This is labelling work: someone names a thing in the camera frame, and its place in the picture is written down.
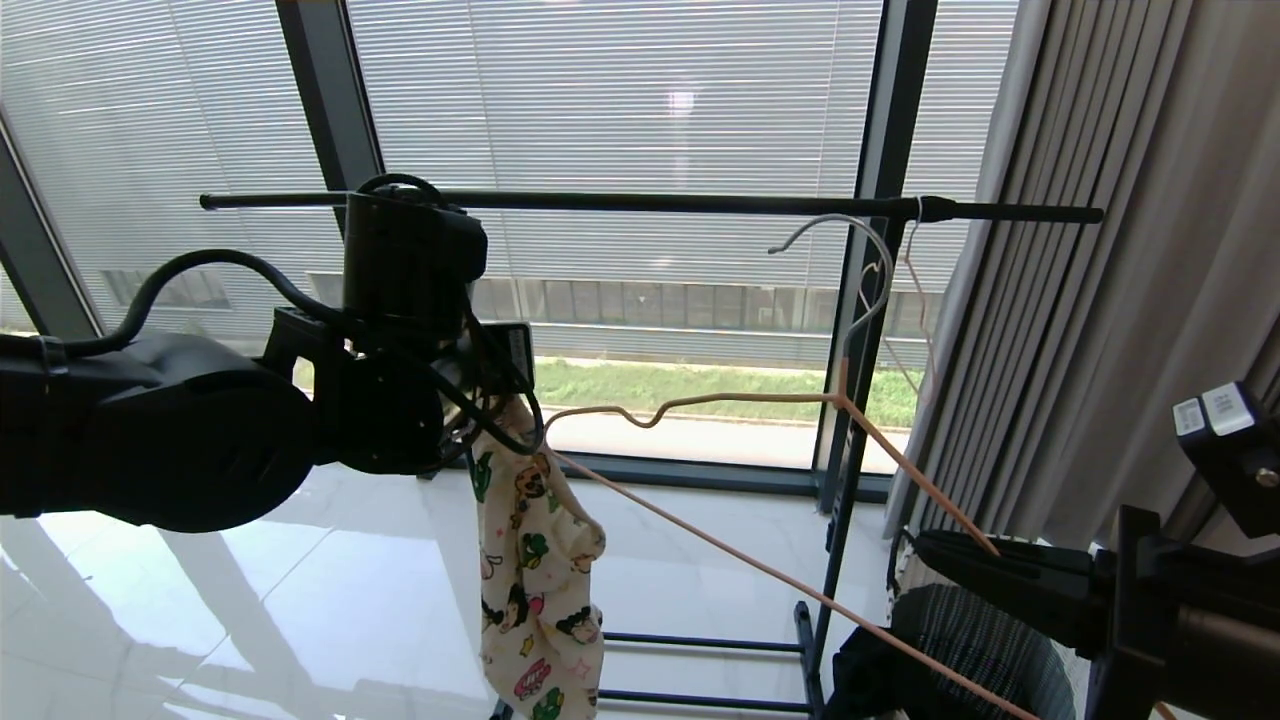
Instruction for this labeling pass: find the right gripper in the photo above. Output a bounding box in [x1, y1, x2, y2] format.
[1085, 505, 1280, 720]

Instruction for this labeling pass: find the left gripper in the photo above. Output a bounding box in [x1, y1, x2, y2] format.
[320, 322, 536, 476]

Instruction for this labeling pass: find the cream printed garment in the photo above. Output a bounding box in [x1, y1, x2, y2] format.
[468, 395, 608, 720]

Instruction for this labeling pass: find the pink clothes hanger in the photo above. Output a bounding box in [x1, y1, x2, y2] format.
[543, 213, 1041, 720]
[855, 225, 943, 406]

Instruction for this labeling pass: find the white laundry basket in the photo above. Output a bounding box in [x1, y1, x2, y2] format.
[885, 525, 1091, 720]

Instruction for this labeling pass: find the black clothes rack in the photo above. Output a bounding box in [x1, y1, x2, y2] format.
[200, 190, 1104, 720]

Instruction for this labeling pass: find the black garment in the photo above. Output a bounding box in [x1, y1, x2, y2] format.
[825, 625, 936, 720]

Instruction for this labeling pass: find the beige curtain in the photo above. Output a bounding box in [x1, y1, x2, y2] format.
[885, 0, 1280, 561]

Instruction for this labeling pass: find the window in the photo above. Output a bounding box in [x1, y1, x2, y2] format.
[0, 0, 1021, 501]

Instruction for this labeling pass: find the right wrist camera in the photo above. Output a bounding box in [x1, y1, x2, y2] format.
[1172, 382, 1280, 541]

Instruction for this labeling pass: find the black cable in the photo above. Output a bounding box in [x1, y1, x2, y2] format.
[55, 248, 351, 359]

